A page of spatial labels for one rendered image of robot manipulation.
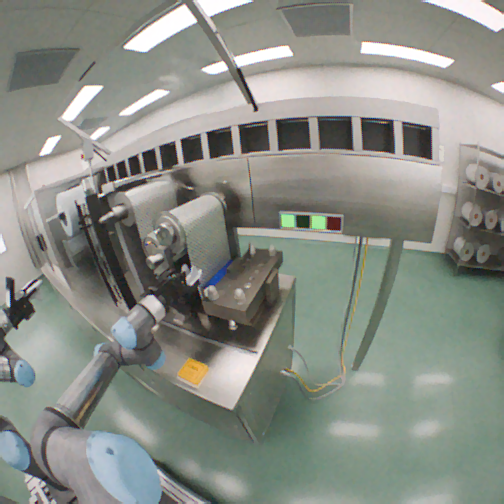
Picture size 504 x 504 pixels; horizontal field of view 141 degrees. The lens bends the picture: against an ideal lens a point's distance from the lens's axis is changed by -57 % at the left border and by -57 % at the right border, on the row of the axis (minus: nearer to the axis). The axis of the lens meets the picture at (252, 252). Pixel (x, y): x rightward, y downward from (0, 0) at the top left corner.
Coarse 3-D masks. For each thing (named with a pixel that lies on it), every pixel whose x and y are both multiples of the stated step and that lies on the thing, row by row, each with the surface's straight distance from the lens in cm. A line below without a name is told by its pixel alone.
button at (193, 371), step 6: (192, 360) 67; (186, 366) 67; (192, 366) 66; (198, 366) 65; (204, 366) 65; (180, 372) 66; (186, 372) 65; (192, 372) 65; (198, 372) 64; (204, 372) 65; (186, 378) 64; (192, 378) 64; (198, 378) 63; (198, 384) 65
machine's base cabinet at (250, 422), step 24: (72, 312) 210; (288, 312) 96; (96, 336) 160; (288, 336) 110; (264, 360) 73; (288, 360) 132; (144, 384) 158; (168, 384) 93; (264, 384) 86; (192, 408) 112; (216, 408) 81; (240, 408) 66; (264, 408) 105; (240, 432) 111; (264, 432) 135
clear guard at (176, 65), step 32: (160, 32) 82; (192, 32) 78; (128, 64) 95; (160, 64) 89; (192, 64) 84; (224, 64) 80; (96, 96) 118; (128, 96) 107; (160, 96) 99; (192, 96) 93; (224, 96) 88; (96, 128) 140; (128, 128) 126; (160, 128) 115
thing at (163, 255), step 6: (162, 246) 72; (168, 246) 70; (156, 252) 72; (162, 252) 70; (168, 252) 70; (156, 258) 69; (162, 258) 70; (168, 258) 71; (162, 264) 73; (168, 264) 71; (156, 270) 73; (162, 270) 71; (156, 276) 73; (174, 318) 85; (180, 318) 84; (186, 318) 84
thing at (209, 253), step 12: (216, 228) 79; (204, 240) 73; (216, 240) 79; (192, 252) 68; (204, 252) 73; (216, 252) 80; (228, 252) 88; (192, 264) 69; (204, 264) 74; (216, 264) 81; (204, 276) 75
